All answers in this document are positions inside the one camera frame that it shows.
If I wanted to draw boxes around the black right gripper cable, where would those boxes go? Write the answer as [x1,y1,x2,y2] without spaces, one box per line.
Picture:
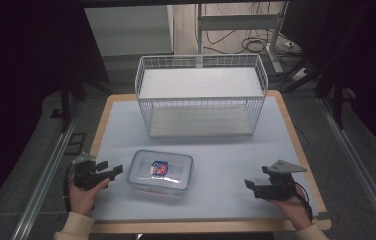
[292,181,315,222]

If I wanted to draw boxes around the white metal stand frame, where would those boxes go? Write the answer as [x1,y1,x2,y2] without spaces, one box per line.
[195,1,291,75]

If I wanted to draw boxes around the white power strip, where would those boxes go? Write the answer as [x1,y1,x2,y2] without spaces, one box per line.
[289,66,311,83]

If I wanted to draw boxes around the white cabinet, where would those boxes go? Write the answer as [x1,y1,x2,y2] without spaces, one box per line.
[83,4,176,58]

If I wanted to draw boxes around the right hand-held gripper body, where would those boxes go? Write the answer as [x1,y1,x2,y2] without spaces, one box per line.
[253,159,309,201]

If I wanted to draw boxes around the black floor cables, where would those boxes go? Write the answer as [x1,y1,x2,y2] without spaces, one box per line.
[204,3,279,55]

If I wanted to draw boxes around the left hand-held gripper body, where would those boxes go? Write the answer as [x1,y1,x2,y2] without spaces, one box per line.
[72,152,116,191]

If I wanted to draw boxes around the white wire shelf rack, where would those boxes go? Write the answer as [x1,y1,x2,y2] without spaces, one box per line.
[134,53,270,139]

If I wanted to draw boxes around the aluminium rail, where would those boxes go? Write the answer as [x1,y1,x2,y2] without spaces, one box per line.
[318,97,376,240]
[10,108,84,240]

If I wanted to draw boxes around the light blue table mat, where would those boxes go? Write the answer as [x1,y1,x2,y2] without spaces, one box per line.
[90,95,321,223]

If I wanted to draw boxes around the dark curtain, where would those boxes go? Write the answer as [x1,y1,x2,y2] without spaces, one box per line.
[0,0,111,228]
[280,0,376,164]

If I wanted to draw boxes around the person's left hand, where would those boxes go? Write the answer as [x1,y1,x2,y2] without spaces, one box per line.
[68,175,111,217]

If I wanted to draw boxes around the black stand leg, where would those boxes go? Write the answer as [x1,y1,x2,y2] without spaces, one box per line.
[331,78,348,130]
[58,78,88,134]

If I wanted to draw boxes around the clear plastic lidded container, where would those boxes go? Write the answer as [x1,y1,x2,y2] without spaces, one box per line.
[126,148,195,198]

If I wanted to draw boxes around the person's right hand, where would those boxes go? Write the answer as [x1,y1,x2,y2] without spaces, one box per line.
[265,185,314,232]

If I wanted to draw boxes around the red and blue snack packet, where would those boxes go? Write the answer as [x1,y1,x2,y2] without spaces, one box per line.
[149,160,171,177]

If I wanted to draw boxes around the black rectangular floor frame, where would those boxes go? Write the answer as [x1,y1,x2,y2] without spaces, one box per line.
[64,132,88,156]

